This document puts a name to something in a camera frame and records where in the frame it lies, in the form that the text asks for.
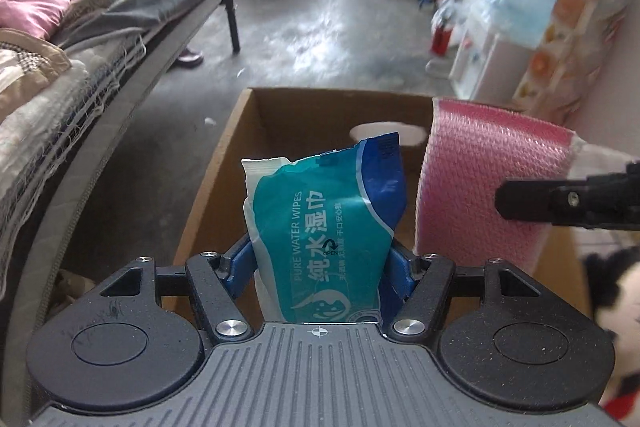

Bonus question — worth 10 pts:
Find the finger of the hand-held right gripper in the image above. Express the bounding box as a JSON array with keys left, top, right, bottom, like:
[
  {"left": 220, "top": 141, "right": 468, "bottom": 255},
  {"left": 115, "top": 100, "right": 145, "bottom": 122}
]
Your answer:
[{"left": 494, "top": 159, "right": 640, "bottom": 231}]

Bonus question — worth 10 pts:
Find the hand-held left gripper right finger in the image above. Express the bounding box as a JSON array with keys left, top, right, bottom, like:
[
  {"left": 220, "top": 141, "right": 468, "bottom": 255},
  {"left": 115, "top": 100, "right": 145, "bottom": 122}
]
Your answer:
[{"left": 385, "top": 242, "right": 544, "bottom": 343}]

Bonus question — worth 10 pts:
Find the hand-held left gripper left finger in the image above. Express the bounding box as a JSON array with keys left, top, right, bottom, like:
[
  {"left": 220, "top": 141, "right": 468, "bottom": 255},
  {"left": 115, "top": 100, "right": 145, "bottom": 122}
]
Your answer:
[{"left": 95, "top": 234, "right": 258, "bottom": 343}]

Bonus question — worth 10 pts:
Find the teal wet wipes packet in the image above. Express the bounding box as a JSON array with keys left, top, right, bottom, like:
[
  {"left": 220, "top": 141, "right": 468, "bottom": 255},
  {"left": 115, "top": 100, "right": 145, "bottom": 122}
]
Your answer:
[{"left": 241, "top": 133, "right": 406, "bottom": 324}]

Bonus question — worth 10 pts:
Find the plush doll with red shirt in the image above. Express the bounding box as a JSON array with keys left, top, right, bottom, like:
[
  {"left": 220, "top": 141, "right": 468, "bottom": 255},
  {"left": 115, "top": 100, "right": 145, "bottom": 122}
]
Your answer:
[{"left": 580, "top": 246, "right": 640, "bottom": 423}]

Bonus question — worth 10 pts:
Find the brown cardboard box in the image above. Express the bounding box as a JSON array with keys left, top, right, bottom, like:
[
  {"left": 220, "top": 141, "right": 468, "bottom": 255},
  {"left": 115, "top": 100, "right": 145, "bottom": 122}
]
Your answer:
[{"left": 172, "top": 87, "right": 596, "bottom": 323}]

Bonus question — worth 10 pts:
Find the patterned folded mat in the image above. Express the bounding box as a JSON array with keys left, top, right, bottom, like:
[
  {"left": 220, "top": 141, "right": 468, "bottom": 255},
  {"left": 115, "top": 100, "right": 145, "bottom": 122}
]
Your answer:
[{"left": 512, "top": 0, "right": 635, "bottom": 128}]

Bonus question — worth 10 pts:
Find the red bottle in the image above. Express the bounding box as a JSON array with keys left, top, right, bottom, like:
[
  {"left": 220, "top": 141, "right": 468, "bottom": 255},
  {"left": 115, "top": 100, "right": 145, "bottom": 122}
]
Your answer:
[{"left": 431, "top": 14, "right": 454, "bottom": 56}]

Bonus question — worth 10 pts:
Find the pink slipper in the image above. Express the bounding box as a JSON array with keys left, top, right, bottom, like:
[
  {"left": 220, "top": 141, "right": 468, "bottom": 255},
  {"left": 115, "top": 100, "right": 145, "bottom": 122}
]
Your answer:
[{"left": 172, "top": 48, "right": 205, "bottom": 68}]

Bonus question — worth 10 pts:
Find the beige quilt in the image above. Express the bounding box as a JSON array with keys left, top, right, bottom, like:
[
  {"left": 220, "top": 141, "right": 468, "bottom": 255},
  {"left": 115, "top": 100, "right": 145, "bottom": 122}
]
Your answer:
[{"left": 0, "top": 27, "right": 74, "bottom": 128}]

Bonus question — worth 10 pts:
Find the metal frame bed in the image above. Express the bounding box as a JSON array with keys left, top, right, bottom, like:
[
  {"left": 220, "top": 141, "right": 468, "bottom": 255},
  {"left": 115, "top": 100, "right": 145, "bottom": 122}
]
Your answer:
[{"left": 0, "top": 0, "right": 249, "bottom": 408}]

